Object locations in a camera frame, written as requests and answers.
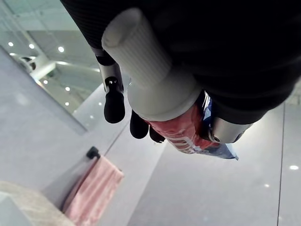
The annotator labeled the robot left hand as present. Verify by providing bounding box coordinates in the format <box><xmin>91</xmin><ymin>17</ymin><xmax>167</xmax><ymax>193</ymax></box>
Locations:
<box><xmin>60</xmin><ymin>0</ymin><xmax>301</xmax><ymax>144</ymax></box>

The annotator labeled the black towel bar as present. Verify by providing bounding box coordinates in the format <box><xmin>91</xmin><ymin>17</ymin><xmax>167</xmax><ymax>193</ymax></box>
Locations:
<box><xmin>61</xmin><ymin>146</ymin><xmax>123</xmax><ymax>210</ymax></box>

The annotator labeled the pink towel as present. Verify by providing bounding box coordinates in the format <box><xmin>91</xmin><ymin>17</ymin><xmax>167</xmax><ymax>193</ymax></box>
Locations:
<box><xmin>63</xmin><ymin>155</ymin><xmax>125</xmax><ymax>226</ymax></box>

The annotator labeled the beige stone washbasin counter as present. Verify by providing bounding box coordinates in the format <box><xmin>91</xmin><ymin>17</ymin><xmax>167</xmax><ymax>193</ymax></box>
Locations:
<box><xmin>0</xmin><ymin>180</ymin><xmax>76</xmax><ymax>226</ymax></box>

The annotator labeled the wall mirror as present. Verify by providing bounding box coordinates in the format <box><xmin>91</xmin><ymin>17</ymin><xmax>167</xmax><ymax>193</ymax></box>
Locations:
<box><xmin>0</xmin><ymin>0</ymin><xmax>132</xmax><ymax>121</ymax></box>

